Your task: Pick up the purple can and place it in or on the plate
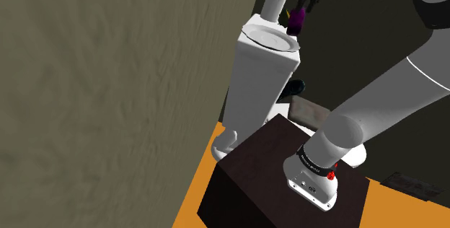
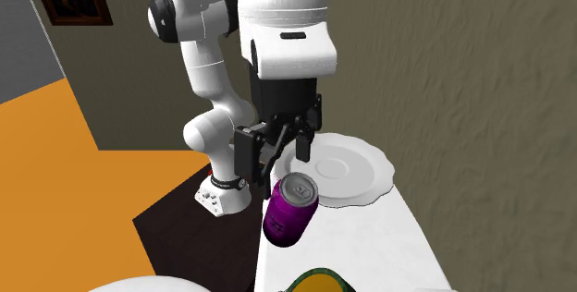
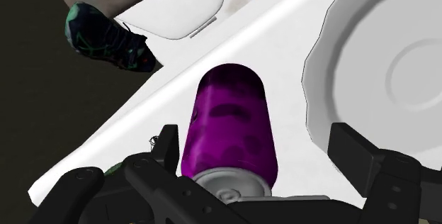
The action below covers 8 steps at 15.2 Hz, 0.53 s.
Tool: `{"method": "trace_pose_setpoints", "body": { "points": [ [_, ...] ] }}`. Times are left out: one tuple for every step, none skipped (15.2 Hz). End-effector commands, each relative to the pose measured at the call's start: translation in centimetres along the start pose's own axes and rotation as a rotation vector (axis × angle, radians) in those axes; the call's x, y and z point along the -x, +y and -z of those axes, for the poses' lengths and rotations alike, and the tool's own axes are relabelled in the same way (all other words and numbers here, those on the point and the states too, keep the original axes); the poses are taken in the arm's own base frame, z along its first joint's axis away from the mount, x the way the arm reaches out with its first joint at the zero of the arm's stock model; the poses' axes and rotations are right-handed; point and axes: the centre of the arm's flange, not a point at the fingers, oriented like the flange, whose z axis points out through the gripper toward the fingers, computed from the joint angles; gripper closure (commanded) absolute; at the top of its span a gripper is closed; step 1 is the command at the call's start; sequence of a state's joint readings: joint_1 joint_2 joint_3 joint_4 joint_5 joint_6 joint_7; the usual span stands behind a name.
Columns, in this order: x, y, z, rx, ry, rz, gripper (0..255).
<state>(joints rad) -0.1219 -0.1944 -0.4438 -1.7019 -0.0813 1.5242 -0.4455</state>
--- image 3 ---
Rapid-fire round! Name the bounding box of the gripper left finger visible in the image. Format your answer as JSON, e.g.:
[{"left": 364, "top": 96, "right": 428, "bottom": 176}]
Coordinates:
[{"left": 29, "top": 123, "right": 250, "bottom": 224}]

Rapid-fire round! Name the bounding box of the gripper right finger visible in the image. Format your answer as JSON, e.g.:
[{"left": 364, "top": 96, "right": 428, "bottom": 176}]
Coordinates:
[{"left": 327, "top": 122, "right": 442, "bottom": 224}]

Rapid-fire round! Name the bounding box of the purple drink can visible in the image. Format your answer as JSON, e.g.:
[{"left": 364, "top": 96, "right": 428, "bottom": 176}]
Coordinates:
[{"left": 180, "top": 62, "right": 279, "bottom": 204}]

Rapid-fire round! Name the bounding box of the white plate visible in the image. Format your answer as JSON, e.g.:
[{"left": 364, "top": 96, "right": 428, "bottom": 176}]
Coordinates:
[{"left": 301, "top": 0, "right": 442, "bottom": 169}]

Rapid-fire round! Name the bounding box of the dark sneaker with green trim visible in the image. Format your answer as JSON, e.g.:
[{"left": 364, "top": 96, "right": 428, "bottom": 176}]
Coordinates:
[{"left": 64, "top": 1, "right": 157, "bottom": 73}]

